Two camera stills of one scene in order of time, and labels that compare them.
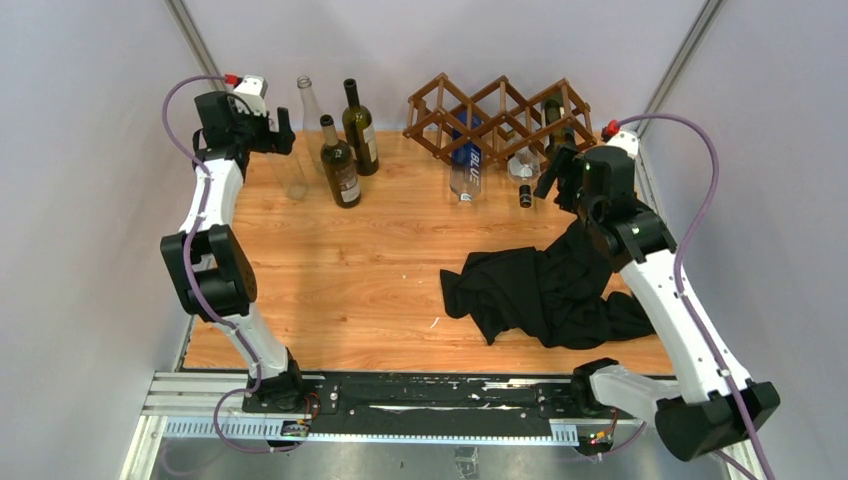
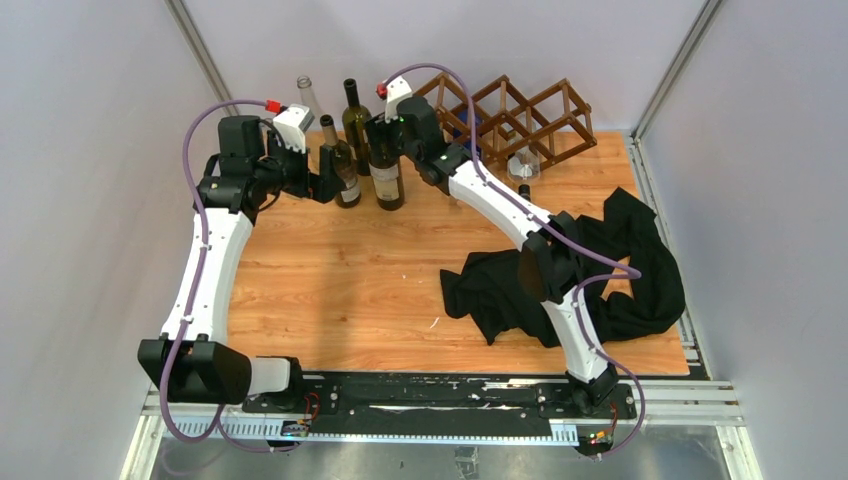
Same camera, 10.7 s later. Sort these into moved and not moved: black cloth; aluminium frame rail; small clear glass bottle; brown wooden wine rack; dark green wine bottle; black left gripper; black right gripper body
Moved: small clear glass bottle; black right gripper body; black left gripper
Not moved: dark green wine bottle; black cloth; aluminium frame rail; brown wooden wine rack
